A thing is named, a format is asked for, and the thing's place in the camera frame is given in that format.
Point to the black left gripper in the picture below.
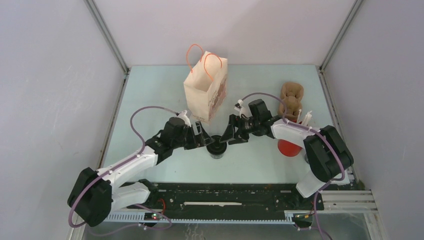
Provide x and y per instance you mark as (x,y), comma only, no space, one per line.
(201,139)

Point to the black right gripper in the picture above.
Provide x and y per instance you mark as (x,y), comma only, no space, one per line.
(240,136)

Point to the black coffee cup lid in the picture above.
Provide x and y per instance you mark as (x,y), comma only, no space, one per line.
(217,148)

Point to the dark takeout coffee cup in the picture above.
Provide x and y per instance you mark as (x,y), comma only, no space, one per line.
(217,156)

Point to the brown pulp cup carrier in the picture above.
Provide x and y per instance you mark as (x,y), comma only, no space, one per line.
(292,93)

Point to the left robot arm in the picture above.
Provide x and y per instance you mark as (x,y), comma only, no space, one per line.
(97,193)

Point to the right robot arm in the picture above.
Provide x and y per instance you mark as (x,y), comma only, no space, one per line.
(327,154)

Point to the red straw holder cup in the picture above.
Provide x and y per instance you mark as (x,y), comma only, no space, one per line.
(288,149)

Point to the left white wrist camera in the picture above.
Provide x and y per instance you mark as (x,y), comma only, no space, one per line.
(185,116)

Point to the paper bag orange handles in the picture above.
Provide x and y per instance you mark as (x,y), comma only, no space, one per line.
(205,86)

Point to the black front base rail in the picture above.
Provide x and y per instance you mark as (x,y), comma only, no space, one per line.
(229,201)

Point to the aluminium frame rail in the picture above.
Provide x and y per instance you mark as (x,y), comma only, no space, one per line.
(109,39)

